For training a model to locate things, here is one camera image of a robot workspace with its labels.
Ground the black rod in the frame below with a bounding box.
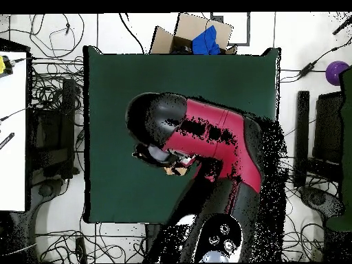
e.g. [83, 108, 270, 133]
[331, 16, 352, 36]

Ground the blue cloth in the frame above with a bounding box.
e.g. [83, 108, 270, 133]
[191, 25, 221, 55]

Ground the orange terry towel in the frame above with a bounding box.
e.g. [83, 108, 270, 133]
[164, 166, 188, 177]

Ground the black equipment stand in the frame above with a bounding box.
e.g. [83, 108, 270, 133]
[27, 78, 77, 179]

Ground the black floor frame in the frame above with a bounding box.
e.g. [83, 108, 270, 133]
[210, 12, 251, 47]

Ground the black bar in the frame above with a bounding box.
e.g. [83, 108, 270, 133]
[0, 132, 15, 151]

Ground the brown cardboard box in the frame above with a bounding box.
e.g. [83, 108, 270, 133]
[149, 12, 239, 55]

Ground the yellow black tool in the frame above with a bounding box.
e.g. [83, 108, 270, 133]
[0, 55, 14, 76]

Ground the black upright post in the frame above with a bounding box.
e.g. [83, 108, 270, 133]
[293, 90, 310, 188]

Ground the dark green table cloth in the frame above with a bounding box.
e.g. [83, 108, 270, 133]
[82, 45, 282, 224]

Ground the dark green draped cloth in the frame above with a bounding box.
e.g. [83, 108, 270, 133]
[325, 67, 352, 232]

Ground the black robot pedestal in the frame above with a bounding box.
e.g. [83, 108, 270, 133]
[144, 223, 193, 263]

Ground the black cable tangle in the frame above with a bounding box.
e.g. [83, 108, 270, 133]
[29, 56, 84, 113]
[283, 156, 327, 262]

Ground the black power adapter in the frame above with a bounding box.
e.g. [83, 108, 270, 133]
[298, 61, 318, 78]

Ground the purple ball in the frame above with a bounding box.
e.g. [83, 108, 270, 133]
[325, 60, 351, 87]

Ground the black power strip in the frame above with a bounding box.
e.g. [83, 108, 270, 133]
[75, 236, 87, 263]

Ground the white table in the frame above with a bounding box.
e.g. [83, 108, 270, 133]
[0, 50, 28, 212]

